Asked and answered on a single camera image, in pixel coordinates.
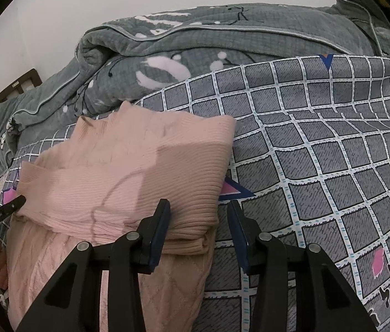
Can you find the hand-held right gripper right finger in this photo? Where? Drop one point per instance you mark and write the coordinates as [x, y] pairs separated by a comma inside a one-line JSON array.
[[241, 237]]

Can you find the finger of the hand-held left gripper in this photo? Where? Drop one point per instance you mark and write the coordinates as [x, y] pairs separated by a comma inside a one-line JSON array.
[[8, 208]]

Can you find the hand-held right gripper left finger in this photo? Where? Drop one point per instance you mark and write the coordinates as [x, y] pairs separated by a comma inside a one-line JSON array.
[[156, 237]]

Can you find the pink ribbed sweater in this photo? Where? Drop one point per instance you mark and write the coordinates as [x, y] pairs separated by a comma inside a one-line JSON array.
[[129, 166]]

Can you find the pink diamond-knit cloth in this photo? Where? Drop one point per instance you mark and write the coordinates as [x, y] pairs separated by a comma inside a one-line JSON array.
[[46, 252]]

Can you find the grey checked bedsheet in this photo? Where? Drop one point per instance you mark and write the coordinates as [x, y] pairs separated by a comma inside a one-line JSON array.
[[319, 145]]

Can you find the wooden bed headboard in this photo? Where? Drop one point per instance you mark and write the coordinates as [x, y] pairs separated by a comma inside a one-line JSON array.
[[30, 77]]

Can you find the grey floral quilt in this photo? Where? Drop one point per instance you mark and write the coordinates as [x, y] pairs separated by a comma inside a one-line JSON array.
[[215, 38]]

